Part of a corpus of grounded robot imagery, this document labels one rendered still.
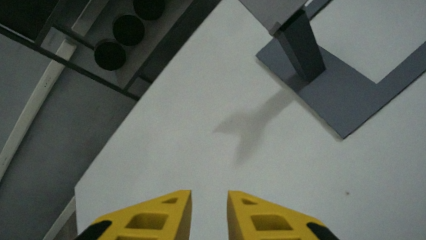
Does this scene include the grey rectangular frame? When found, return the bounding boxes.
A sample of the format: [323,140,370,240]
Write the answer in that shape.
[239,0,426,139]

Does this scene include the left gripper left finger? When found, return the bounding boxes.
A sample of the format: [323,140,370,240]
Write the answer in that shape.
[90,190,192,240]

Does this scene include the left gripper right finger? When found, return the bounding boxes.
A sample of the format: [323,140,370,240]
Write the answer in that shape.
[226,190,328,240]

